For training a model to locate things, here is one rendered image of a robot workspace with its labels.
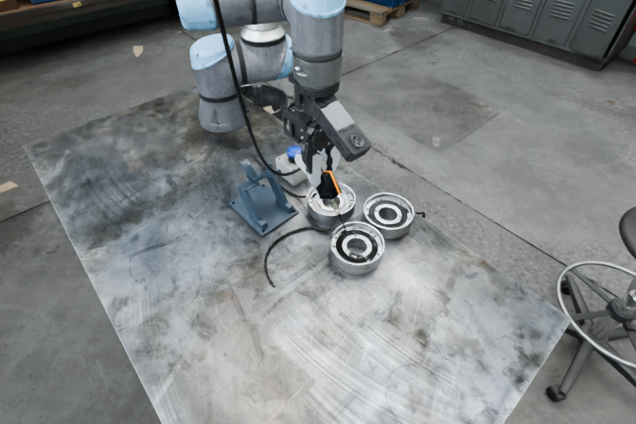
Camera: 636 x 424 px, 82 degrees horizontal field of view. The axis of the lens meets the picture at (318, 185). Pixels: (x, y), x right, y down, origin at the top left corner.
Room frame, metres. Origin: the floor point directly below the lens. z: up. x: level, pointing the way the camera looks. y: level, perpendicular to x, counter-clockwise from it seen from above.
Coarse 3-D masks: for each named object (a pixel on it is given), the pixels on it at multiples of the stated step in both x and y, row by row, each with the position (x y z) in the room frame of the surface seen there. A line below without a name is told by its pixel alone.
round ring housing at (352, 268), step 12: (336, 228) 0.48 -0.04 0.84; (348, 228) 0.49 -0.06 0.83; (360, 228) 0.49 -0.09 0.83; (372, 228) 0.48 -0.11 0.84; (336, 240) 0.46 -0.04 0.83; (348, 240) 0.46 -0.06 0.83; (360, 240) 0.46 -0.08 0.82; (336, 252) 0.43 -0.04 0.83; (348, 252) 0.43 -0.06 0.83; (336, 264) 0.42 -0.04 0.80; (348, 264) 0.39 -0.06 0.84; (360, 264) 0.39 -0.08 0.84; (372, 264) 0.40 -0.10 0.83
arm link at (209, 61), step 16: (192, 48) 0.92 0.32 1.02; (208, 48) 0.90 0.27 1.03; (224, 48) 0.91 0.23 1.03; (240, 48) 0.94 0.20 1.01; (192, 64) 0.91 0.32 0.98; (208, 64) 0.88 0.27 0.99; (224, 64) 0.90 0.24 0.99; (240, 64) 0.91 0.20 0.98; (208, 80) 0.88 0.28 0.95; (224, 80) 0.89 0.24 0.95; (240, 80) 0.91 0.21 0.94; (208, 96) 0.89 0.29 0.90; (224, 96) 0.89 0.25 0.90
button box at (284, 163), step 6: (282, 156) 0.70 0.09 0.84; (288, 156) 0.70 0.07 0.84; (276, 162) 0.69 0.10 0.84; (282, 162) 0.68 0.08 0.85; (288, 162) 0.68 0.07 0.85; (294, 162) 0.67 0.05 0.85; (276, 168) 0.69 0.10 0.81; (282, 168) 0.67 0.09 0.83; (288, 168) 0.66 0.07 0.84; (294, 168) 0.65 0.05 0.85; (294, 174) 0.64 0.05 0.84; (300, 174) 0.66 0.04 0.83; (306, 174) 0.67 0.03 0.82; (288, 180) 0.66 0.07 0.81; (294, 180) 0.64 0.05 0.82; (300, 180) 0.65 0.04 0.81
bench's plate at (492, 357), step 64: (128, 128) 0.89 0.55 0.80; (192, 128) 0.89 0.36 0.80; (256, 128) 0.89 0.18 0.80; (64, 192) 0.62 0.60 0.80; (128, 192) 0.62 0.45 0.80; (192, 192) 0.62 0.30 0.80; (384, 192) 0.62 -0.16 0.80; (128, 256) 0.44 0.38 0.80; (256, 256) 0.44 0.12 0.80; (320, 256) 0.44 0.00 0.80; (384, 256) 0.44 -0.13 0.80; (448, 256) 0.44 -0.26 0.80; (128, 320) 0.31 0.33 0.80; (192, 320) 0.31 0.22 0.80; (256, 320) 0.31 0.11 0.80; (320, 320) 0.31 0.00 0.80; (384, 320) 0.31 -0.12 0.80; (448, 320) 0.31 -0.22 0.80; (512, 320) 0.31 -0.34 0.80; (192, 384) 0.20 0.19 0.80; (256, 384) 0.20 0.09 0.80; (320, 384) 0.20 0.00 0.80; (384, 384) 0.20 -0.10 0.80; (448, 384) 0.20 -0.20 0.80; (512, 384) 0.20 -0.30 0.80
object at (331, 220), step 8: (312, 192) 0.59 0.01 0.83; (344, 192) 0.59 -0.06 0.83; (352, 192) 0.58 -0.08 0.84; (312, 200) 0.57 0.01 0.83; (320, 200) 0.57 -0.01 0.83; (328, 200) 0.58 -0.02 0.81; (352, 200) 0.57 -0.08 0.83; (312, 208) 0.53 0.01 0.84; (328, 208) 0.54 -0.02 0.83; (352, 208) 0.54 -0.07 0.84; (312, 216) 0.53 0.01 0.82; (320, 216) 0.52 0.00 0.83; (328, 216) 0.51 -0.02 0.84; (336, 216) 0.51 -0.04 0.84; (344, 216) 0.52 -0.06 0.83; (328, 224) 0.52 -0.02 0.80; (336, 224) 0.52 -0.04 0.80
